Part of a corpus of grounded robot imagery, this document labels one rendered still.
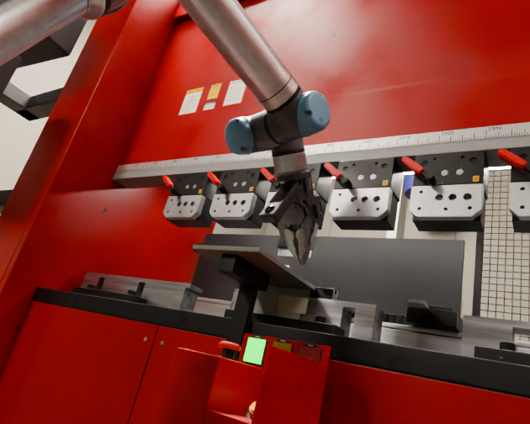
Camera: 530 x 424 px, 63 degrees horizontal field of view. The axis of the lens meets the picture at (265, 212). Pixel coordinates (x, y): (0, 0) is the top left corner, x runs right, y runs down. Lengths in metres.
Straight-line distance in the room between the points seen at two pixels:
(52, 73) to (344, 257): 2.82
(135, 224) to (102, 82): 0.56
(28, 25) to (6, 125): 2.88
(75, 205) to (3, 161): 1.87
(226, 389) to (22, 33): 0.59
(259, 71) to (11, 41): 0.36
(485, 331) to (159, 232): 1.38
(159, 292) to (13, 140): 2.41
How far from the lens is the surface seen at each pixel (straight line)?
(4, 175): 3.51
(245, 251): 0.88
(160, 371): 1.11
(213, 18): 0.74
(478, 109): 1.15
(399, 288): 1.56
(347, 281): 1.63
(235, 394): 0.75
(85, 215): 1.71
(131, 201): 1.84
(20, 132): 3.60
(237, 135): 0.87
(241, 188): 1.30
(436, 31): 1.36
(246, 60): 0.76
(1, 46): 0.70
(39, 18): 0.73
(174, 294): 1.31
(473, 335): 0.94
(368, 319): 0.99
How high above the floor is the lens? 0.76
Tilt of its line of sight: 21 degrees up
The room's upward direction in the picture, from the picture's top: 14 degrees clockwise
